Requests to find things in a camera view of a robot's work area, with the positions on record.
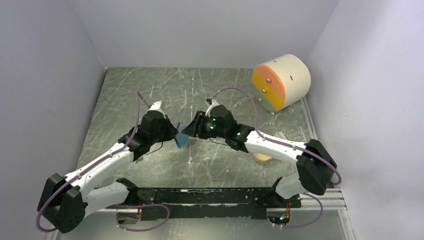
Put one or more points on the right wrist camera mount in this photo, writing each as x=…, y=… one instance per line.
x=212, y=104

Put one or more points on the aluminium rail frame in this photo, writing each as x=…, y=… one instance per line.
x=332, y=199

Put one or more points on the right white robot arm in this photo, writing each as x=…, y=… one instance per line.
x=315, y=167

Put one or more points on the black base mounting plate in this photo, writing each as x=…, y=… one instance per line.
x=195, y=203

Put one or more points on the beige oval tray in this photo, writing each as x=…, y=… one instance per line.
x=261, y=158

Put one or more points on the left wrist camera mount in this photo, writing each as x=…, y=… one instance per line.
x=158, y=106

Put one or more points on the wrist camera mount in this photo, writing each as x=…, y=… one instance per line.
x=212, y=104
x=158, y=106

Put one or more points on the beige cylindrical drawer box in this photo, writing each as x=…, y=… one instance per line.
x=280, y=82

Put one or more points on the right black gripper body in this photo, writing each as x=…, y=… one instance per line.
x=209, y=129

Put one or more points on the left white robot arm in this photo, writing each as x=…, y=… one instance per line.
x=66, y=200

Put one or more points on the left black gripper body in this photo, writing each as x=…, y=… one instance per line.
x=157, y=137

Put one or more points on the blue card holder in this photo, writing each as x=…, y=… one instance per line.
x=180, y=138

